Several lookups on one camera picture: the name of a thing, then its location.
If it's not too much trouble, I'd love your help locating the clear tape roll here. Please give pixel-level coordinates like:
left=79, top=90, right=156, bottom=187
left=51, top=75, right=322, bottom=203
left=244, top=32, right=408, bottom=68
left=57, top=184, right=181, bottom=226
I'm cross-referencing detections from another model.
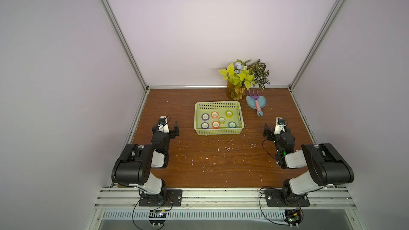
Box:
left=218, top=117, right=226, bottom=124

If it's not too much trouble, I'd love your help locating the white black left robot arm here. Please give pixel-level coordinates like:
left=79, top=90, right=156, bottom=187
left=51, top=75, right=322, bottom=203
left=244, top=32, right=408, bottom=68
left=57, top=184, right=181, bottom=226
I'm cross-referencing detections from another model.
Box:
left=111, top=117, right=180, bottom=201

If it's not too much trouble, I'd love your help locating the pink tape roll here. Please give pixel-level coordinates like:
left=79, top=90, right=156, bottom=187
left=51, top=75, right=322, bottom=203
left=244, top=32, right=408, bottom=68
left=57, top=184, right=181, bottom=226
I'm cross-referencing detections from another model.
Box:
left=211, top=111, right=219, bottom=119

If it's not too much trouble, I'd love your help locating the right circuit board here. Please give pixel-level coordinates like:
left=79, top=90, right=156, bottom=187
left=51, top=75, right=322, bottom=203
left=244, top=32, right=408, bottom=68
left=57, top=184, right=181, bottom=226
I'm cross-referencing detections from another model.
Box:
left=284, top=209, right=304, bottom=227

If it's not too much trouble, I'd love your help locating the left circuit board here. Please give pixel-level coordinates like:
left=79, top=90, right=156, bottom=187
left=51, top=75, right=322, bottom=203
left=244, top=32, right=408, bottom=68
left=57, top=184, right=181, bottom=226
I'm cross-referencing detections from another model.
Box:
left=148, top=209, right=168, bottom=230

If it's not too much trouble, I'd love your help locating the light blue toy dustpan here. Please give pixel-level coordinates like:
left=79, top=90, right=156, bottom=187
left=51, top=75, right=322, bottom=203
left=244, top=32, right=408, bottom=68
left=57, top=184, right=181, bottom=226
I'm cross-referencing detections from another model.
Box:
left=245, top=95, right=267, bottom=111

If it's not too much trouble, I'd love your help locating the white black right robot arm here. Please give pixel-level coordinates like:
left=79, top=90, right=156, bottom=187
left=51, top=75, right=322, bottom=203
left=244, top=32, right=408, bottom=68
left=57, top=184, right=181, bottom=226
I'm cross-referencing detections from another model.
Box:
left=263, top=118, right=355, bottom=203

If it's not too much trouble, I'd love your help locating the amber vase with artificial plants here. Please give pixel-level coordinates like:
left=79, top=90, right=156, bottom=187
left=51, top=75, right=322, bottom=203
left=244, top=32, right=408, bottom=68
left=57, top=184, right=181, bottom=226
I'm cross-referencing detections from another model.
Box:
left=218, top=59, right=270, bottom=101

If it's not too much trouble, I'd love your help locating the yellow tape roll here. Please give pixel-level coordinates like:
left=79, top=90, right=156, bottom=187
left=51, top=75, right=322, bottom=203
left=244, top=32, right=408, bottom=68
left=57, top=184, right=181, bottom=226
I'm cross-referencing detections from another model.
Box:
left=225, top=110, right=233, bottom=118

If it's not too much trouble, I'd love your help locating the blue tape roll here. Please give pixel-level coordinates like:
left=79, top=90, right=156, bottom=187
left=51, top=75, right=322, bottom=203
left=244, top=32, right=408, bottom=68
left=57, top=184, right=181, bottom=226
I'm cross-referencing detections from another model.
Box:
left=229, top=121, right=236, bottom=128

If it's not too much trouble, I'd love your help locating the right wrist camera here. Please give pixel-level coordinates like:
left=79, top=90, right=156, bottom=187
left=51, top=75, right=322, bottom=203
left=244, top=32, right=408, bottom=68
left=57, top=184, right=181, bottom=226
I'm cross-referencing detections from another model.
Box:
left=274, top=117, right=287, bottom=135

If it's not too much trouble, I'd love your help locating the circuit board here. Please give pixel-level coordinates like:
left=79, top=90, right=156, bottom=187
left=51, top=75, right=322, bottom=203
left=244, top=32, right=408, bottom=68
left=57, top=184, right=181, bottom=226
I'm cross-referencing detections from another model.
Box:
left=148, top=209, right=168, bottom=230
left=284, top=209, right=304, bottom=227

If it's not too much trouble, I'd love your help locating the light green perforated storage basket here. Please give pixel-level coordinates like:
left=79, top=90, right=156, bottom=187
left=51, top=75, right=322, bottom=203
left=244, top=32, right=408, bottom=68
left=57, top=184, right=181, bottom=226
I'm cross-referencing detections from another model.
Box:
left=194, top=101, right=245, bottom=136

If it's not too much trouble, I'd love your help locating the purple pink toy rake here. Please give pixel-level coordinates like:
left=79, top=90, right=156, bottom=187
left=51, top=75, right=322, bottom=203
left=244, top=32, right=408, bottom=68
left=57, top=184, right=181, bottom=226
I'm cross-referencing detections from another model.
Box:
left=249, top=89, right=264, bottom=117

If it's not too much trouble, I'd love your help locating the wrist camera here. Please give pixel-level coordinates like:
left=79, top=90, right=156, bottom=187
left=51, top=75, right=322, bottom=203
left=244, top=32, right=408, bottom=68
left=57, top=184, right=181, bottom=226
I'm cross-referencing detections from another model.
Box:
left=274, top=117, right=287, bottom=135
left=158, top=116, right=169, bottom=133

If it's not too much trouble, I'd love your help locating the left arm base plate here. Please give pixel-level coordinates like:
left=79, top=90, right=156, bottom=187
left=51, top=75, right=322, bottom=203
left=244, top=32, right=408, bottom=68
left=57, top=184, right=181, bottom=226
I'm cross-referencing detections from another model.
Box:
left=139, top=189, right=183, bottom=207

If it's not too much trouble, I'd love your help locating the purple tape roll front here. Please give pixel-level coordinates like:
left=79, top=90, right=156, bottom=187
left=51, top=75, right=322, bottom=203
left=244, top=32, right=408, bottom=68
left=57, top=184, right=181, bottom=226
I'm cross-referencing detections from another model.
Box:
left=201, top=122, right=209, bottom=129

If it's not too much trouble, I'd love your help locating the aluminium front rail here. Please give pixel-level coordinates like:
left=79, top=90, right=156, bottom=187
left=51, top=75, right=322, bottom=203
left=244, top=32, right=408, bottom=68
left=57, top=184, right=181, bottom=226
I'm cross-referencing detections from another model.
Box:
left=93, top=187, right=357, bottom=210

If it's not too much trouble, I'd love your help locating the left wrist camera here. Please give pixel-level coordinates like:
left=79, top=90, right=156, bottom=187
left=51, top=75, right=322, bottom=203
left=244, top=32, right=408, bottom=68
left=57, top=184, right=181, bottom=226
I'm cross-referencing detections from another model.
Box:
left=158, top=116, right=169, bottom=133

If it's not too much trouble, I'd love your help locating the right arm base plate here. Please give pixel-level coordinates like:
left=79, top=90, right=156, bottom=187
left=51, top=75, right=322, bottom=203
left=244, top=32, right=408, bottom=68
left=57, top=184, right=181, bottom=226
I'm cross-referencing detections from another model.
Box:
left=262, top=189, right=311, bottom=207

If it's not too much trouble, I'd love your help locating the purple tape roll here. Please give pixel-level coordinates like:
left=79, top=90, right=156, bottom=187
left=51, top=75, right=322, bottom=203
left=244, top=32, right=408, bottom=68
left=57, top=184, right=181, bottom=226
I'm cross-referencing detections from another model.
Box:
left=201, top=114, right=210, bottom=121
left=201, top=122, right=209, bottom=129

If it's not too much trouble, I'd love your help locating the red tape roll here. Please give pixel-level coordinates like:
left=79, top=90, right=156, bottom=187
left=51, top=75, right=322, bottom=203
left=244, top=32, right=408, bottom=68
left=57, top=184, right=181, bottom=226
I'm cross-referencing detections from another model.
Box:
left=212, top=121, right=220, bottom=129

